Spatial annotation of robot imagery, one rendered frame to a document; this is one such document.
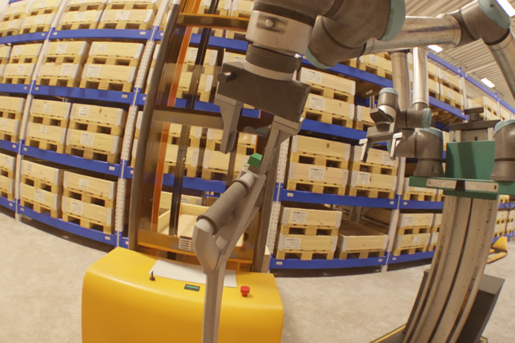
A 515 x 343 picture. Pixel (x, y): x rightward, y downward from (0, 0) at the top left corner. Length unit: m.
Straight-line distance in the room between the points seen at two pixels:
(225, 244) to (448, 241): 1.27
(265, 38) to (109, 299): 0.99
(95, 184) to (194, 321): 2.55
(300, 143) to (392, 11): 2.69
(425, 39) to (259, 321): 1.03
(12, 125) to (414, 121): 4.61
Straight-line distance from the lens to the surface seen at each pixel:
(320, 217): 3.13
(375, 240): 3.70
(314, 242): 3.19
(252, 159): 0.51
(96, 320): 1.10
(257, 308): 0.95
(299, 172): 2.95
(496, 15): 0.84
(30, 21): 5.00
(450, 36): 0.82
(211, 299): 0.64
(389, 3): 0.37
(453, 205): 1.51
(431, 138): 1.40
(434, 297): 1.68
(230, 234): 0.54
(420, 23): 0.68
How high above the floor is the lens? 1.40
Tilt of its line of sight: 4 degrees up
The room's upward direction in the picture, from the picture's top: 8 degrees clockwise
